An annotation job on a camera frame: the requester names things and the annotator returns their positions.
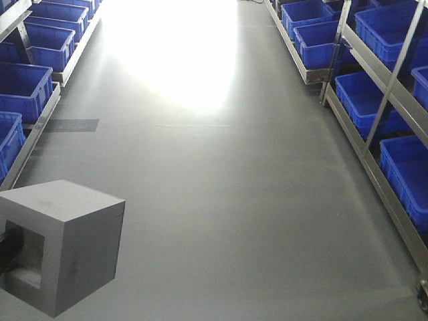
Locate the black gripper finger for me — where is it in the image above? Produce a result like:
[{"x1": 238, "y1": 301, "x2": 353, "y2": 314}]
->
[
  {"x1": 0, "y1": 257, "x2": 20, "y2": 276},
  {"x1": 1, "y1": 230, "x2": 24, "y2": 254}
]

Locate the gray hollow cube base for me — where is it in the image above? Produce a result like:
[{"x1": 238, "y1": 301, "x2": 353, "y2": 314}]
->
[{"x1": 1, "y1": 180, "x2": 125, "y2": 317}]

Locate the left steel shelf rack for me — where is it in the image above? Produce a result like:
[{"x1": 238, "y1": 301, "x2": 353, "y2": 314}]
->
[{"x1": 1, "y1": 1, "x2": 104, "y2": 191}]

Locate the steel shelf rack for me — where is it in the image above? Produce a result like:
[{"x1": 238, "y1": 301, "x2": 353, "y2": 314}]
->
[
  {"x1": 266, "y1": 1, "x2": 427, "y2": 310},
  {"x1": 1, "y1": 1, "x2": 104, "y2": 191}
]

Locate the right steel shelf rack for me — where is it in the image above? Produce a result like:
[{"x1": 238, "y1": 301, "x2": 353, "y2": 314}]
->
[{"x1": 266, "y1": 1, "x2": 427, "y2": 310}]

